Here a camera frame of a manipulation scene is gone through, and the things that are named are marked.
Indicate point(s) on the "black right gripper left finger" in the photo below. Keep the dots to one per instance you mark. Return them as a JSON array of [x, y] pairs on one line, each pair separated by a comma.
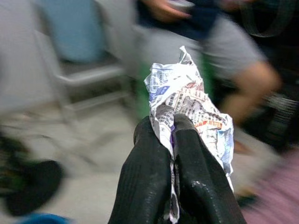
[[144, 182]]

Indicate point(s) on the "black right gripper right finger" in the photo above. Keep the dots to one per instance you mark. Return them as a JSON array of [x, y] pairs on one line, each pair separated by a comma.
[[201, 191]]

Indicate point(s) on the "newspaper ball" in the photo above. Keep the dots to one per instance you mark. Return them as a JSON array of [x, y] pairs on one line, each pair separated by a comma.
[[187, 98]]

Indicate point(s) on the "pink cartoon print quilt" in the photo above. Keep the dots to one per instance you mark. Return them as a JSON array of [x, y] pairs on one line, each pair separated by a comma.
[[280, 198]]

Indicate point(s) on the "black bag with white print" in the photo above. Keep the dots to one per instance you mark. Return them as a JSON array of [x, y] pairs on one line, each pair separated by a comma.
[[280, 112]]

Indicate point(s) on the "light blue grey-framed chair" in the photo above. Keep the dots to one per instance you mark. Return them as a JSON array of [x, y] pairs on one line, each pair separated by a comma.
[[81, 77]]

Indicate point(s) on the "person in grey shorts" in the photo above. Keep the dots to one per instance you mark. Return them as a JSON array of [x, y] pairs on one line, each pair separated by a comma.
[[222, 46]]

